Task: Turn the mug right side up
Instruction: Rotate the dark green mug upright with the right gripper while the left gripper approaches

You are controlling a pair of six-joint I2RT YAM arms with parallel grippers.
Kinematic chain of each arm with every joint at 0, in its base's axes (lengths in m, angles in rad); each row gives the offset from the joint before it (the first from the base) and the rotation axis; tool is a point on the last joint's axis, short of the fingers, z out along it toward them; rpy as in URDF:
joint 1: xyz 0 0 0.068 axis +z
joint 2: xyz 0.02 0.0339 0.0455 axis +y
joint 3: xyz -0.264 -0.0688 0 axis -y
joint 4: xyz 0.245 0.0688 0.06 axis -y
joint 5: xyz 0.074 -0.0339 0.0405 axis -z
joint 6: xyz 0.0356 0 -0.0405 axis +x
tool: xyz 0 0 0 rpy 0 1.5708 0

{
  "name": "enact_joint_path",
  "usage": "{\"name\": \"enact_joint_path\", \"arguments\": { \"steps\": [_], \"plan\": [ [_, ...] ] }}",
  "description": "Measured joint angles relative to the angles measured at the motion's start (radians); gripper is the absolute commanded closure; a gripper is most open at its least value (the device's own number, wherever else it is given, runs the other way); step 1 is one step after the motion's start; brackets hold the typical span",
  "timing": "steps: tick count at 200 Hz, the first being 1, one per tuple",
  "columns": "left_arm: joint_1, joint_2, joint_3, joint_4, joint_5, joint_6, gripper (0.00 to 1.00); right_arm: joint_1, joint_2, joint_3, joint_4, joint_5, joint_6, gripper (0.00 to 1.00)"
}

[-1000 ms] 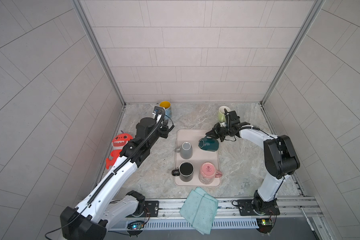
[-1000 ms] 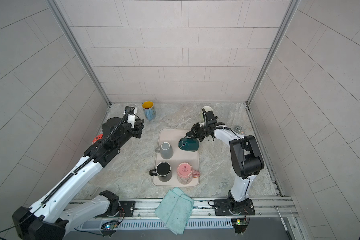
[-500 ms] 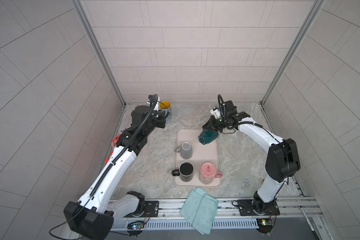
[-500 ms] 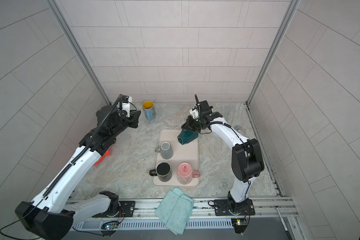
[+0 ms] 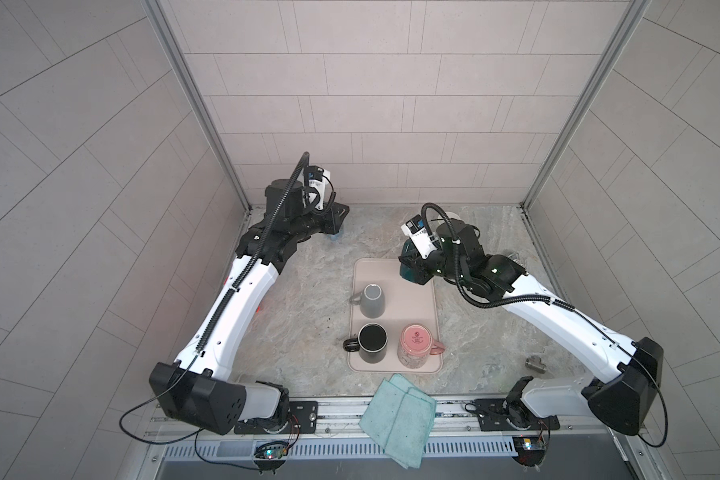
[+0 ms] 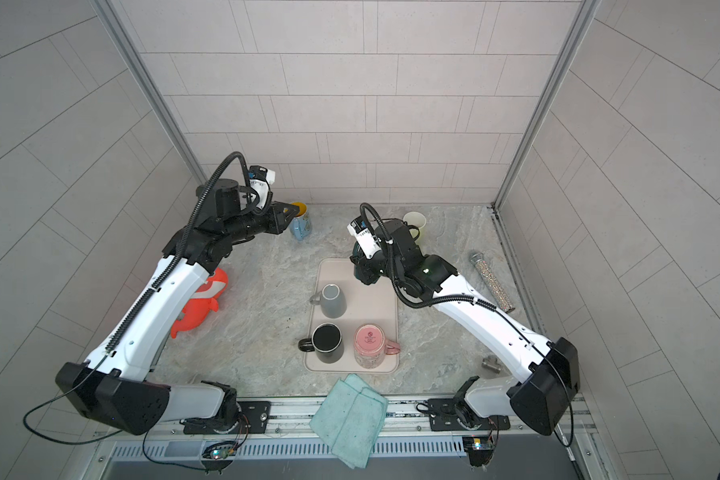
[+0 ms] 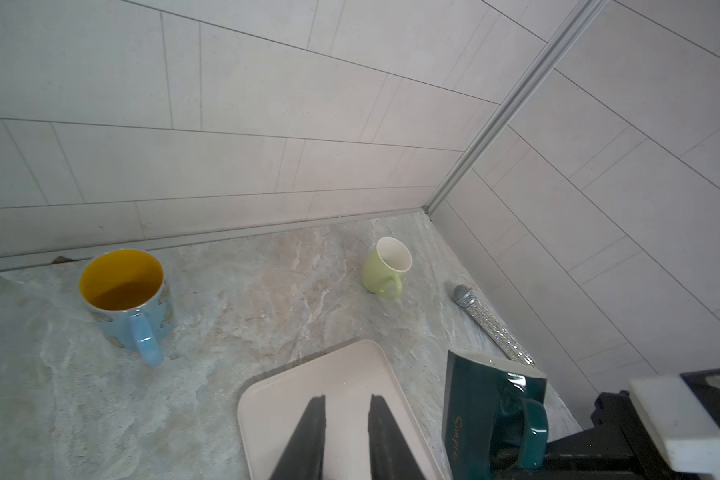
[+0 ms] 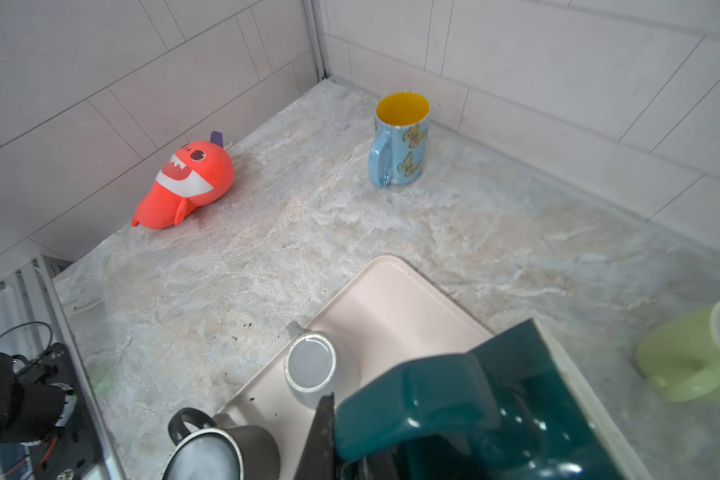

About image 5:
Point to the clear tube with grains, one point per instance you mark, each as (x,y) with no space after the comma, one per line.
(514,256)

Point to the grey mug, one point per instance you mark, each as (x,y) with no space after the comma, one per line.
(371,301)

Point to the pink glass mug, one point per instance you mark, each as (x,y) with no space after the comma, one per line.
(417,345)

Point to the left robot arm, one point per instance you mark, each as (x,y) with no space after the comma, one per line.
(195,388)

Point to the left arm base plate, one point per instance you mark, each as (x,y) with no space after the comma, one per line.
(301,413)

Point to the teal cloth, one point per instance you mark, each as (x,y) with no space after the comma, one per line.
(399,419)

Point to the dark green mug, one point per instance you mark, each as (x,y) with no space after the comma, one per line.
(409,274)

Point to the black mug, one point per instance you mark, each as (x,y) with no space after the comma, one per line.
(370,343)

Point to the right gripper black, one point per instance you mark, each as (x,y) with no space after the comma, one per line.
(416,261)

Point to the circuit board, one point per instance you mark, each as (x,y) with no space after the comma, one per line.
(269,457)
(530,451)

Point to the right circuit board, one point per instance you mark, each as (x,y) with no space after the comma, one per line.
(530,451)

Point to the small metal fitting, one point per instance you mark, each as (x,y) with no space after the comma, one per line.
(535,363)

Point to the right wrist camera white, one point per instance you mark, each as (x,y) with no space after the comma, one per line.
(420,243)

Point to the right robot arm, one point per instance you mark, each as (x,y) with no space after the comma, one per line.
(624,375)

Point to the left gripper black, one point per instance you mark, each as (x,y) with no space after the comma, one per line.
(326,216)

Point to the red monster plush toy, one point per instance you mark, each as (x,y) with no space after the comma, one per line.
(258,308)

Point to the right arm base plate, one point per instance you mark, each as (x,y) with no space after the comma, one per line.
(496,414)

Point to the left circuit board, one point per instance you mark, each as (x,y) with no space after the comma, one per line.
(269,457)

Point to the beige tray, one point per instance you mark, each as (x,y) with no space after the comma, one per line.
(405,303)

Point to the aluminium mounting rail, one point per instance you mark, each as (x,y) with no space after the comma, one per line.
(221,415)

